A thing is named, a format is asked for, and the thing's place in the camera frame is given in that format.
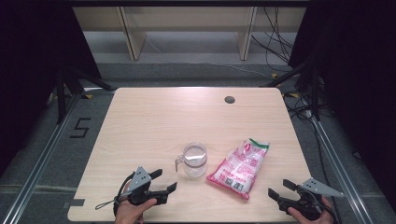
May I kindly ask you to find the aluminium floor rail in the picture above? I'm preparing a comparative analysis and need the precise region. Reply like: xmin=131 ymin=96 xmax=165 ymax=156
xmin=310 ymin=117 xmax=372 ymax=224
xmin=1 ymin=92 xmax=82 ymax=224

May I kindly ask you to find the tangle of black floor cables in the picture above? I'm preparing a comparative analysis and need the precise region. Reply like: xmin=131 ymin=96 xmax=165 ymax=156
xmin=283 ymin=92 xmax=332 ymax=121

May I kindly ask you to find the beige wooden desk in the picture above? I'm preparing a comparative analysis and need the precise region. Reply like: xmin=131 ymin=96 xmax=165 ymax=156
xmin=72 ymin=6 xmax=307 ymax=62

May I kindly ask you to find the black metal stand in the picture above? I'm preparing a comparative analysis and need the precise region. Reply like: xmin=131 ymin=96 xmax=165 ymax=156
xmin=261 ymin=59 xmax=323 ymax=121
xmin=55 ymin=65 xmax=115 ymax=125

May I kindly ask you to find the thin white floor cable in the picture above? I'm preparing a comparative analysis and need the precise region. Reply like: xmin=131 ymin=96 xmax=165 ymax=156
xmin=144 ymin=36 xmax=273 ymax=79

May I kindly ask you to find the person's right hand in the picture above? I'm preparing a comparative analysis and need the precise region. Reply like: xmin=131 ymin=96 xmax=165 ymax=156
xmin=287 ymin=197 xmax=336 ymax=224

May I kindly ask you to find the person's left hand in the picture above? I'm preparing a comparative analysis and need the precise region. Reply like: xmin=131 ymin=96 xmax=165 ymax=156
xmin=114 ymin=181 xmax=158 ymax=224

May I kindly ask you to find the pink white plastic bag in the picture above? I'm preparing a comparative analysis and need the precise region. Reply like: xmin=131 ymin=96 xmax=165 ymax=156
xmin=205 ymin=138 xmax=271 ymax=201

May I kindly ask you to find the black curtain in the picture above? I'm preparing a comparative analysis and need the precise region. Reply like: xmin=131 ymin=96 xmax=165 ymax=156
xmin=0 ymin=0 xmax=103 ymax=176
xmin=289 ymin=0 xmax=396 ymax=214

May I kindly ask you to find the thin black lanyard loop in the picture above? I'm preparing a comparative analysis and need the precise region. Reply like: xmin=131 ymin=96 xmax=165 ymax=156
xmin=94 ymin=199 xmax=120 ymax=211

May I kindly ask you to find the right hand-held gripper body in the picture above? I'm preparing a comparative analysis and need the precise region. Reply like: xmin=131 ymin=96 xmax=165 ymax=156
xmin=277 ymin=177 xmax=346 ymax=221

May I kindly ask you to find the bundle of black hanging cables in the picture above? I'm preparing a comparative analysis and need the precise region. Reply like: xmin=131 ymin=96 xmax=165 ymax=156
xmin=250 ymin=7 xmax=295 ymax=64

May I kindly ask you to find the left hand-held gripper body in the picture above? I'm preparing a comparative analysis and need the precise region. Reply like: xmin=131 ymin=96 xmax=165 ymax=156
xmin=117 ymin=166 xmax=170 ymax=207

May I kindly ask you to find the clear plastic measuring cup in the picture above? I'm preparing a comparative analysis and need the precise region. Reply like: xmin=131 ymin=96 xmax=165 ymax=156
xmin=175 ymin=142 xmax=208 ymax=179

